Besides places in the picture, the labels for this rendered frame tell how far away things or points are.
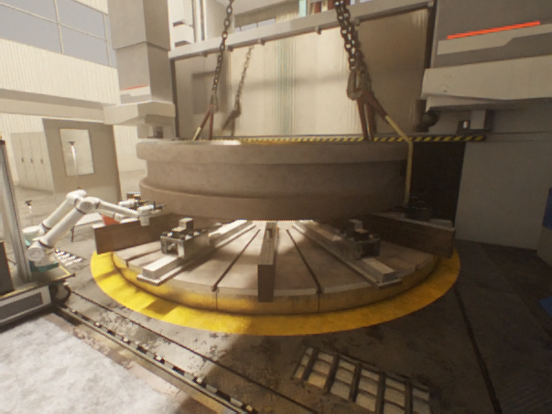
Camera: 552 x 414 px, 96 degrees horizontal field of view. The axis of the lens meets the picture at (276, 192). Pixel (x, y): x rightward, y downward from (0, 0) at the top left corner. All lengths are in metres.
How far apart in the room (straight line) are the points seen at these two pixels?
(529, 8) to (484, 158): 2.29
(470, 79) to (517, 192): 2.72
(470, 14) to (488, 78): 0.94
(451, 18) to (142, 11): 5.65
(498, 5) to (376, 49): 2.07
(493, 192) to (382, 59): 3.09
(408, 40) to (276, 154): 3.70
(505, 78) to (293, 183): 2.46
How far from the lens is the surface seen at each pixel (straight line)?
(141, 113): 6.25
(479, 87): 3.66
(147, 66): 6.72
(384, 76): 5.61
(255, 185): 3.00
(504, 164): 5.72
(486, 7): 4.32
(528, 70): 3.77
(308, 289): 2.74
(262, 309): 2.85
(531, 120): 4.77
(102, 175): 7.30
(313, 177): 3.05
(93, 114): 7.11
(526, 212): 5.93
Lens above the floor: 1.74
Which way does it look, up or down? 11 degrees down
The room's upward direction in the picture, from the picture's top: straight up
